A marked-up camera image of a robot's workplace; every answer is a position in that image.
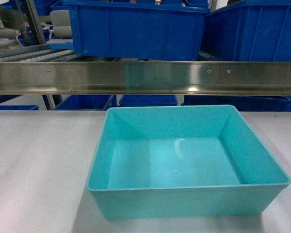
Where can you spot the large blue bin right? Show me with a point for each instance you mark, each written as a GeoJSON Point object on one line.
{"type": "Point", "coordinates": [250, 30]}

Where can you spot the stainless steel shelf rail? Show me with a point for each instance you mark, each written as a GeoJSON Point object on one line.
{"type": "Point", "coordinates": [135, 77]}

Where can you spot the large blue bin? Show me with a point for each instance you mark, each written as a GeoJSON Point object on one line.
{"type": "Point", "coordinates": [134, 30]}
{"type": "Point", "coordinates": [250, 30]}

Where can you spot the teal plastic bin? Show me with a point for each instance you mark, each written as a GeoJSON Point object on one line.
{"type": "Point", "coordinates": [182, 161]}

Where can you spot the large blue bin centre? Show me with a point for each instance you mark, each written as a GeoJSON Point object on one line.
{"type": "Point", "coordinates": [134, 30]}

